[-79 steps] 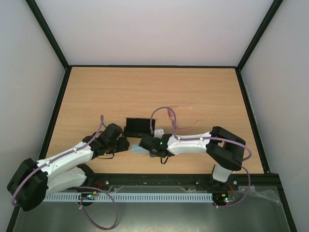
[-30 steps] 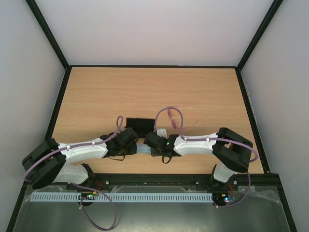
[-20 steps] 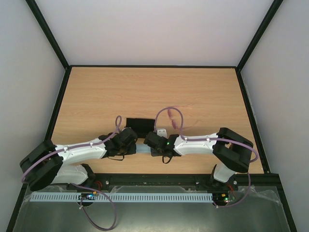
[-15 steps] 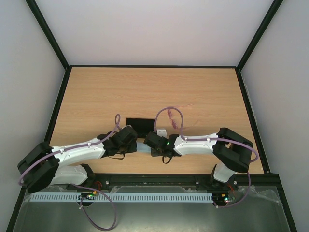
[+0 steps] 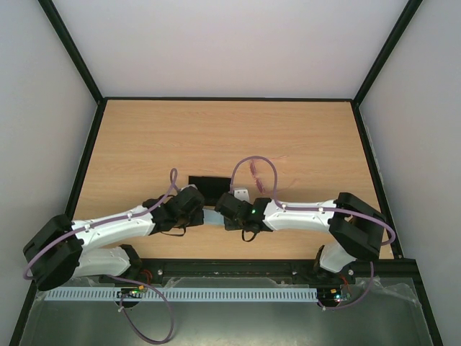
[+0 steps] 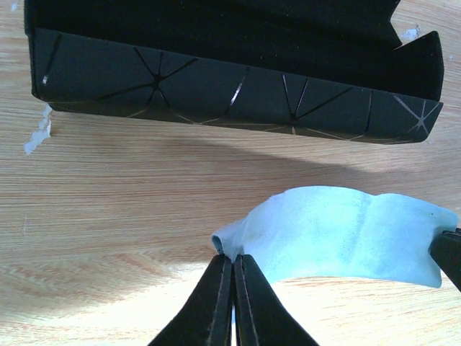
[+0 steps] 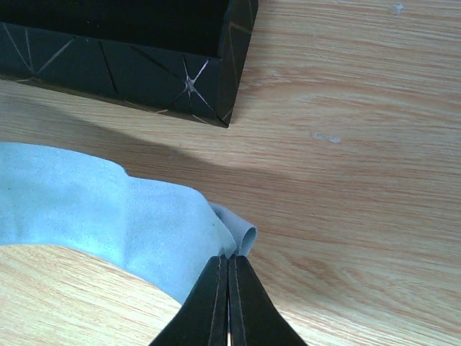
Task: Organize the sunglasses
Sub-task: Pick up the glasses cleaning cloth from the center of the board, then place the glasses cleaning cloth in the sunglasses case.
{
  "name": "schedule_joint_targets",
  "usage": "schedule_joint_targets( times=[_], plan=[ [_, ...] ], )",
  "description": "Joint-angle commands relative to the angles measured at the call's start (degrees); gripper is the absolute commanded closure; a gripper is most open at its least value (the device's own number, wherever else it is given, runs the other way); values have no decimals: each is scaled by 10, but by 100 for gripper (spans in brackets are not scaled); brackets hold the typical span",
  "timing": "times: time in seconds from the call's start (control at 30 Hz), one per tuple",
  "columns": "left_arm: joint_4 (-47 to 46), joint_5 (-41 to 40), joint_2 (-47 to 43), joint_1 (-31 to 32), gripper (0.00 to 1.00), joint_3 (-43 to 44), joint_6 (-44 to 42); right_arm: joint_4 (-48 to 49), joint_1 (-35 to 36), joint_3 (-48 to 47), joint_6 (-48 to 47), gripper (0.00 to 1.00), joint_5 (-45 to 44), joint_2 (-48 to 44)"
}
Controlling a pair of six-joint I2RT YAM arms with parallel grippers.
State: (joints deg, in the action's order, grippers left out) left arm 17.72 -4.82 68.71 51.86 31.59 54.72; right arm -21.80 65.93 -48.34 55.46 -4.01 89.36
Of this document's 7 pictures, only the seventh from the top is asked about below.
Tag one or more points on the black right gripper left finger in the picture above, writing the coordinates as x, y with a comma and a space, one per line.
203, 317

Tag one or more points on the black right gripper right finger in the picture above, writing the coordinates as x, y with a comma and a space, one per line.
253, 318

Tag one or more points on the light blue cleaning cloth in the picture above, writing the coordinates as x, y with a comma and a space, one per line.
161, 232

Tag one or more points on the black sunglasses case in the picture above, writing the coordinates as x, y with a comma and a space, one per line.
181, 58

